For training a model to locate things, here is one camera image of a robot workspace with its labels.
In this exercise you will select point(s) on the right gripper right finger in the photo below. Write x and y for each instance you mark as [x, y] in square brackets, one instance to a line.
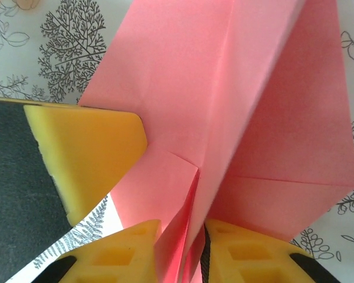
[253, 259]

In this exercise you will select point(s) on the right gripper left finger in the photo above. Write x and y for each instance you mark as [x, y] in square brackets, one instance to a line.
[115, 259]

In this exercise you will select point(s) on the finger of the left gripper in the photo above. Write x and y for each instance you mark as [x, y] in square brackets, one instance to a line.
[76, 153]

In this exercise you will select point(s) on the floral patterned table cover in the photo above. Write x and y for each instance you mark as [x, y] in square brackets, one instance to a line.
[32, 50]

